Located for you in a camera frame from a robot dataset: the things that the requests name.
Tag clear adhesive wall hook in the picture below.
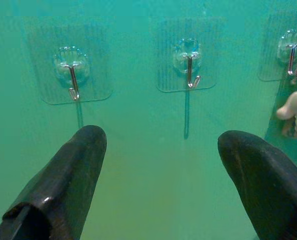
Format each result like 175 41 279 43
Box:
25 23 114 105
154 18 218 93
257 14 297 82

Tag green panel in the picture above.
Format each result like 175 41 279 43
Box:
0 0 297 240

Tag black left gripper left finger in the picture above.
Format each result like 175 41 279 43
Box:
0 124 107 240

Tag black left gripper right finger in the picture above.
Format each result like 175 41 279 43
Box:
217 129 297 240

